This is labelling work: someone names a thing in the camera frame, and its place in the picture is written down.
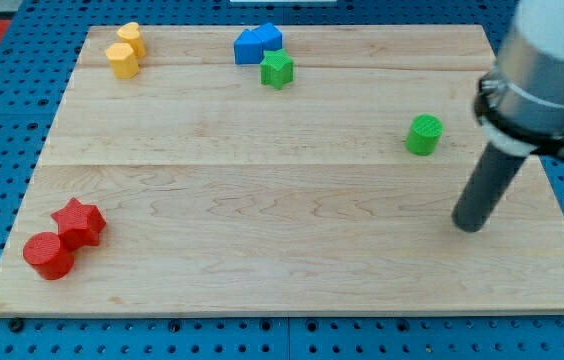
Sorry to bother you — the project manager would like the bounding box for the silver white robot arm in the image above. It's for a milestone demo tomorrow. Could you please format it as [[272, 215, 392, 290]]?
[[474, 0, 564, 162]]

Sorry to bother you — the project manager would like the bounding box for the green star block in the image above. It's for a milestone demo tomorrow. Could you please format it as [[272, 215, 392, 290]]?
[[260, 48, 294, 90]]

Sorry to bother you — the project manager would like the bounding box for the red star block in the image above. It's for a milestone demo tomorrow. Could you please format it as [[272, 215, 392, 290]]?
[[51, 198, 106, 251]]

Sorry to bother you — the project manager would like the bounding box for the light wooden board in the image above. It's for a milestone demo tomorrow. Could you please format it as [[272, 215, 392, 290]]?
[[0, 25, 564, 318]]

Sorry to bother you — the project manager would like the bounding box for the blue house-shaped block front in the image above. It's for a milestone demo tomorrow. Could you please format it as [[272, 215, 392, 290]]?
[[233, 29, 263, 65]]

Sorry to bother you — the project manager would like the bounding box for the blue house-shaped block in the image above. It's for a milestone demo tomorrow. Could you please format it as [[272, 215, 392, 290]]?
[[233, 29, 263, 65], [252, 23, 283, 51]]

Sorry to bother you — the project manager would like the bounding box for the blue house-shaped block rear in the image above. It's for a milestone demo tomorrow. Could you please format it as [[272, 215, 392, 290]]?
[[252, 23, 283, 51]]

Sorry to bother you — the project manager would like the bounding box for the green cylinder block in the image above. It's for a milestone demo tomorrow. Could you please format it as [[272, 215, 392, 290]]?
[[405, 114, 444, 156]]

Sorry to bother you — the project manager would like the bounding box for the yellow hexagon block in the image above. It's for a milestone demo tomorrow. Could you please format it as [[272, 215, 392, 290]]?
[[105, 43, 140, 79]]

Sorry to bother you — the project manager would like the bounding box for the yellow heart block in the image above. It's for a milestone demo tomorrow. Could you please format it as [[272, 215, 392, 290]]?
[[116, 22, 147, 58]]

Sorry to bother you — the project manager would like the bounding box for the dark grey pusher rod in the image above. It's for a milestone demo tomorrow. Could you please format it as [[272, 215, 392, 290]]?
[[452, 143, 526, 233]]

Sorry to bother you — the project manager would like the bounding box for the red cylinder block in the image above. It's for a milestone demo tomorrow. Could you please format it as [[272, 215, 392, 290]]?
[[23, 232, 74, 280]]

